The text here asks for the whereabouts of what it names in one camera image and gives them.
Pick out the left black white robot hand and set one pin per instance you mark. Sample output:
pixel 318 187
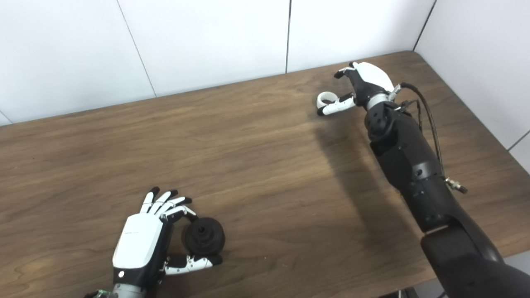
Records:
pixel 138 242

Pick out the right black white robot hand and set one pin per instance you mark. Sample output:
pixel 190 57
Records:
pixel 370 76

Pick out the round black plastic part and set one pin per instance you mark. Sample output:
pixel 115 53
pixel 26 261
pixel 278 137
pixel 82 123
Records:
pixel 205 236

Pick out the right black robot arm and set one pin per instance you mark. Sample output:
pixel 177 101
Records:
pixel 414 157

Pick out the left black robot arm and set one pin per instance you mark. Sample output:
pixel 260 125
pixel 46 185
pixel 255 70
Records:
pixel 128 291

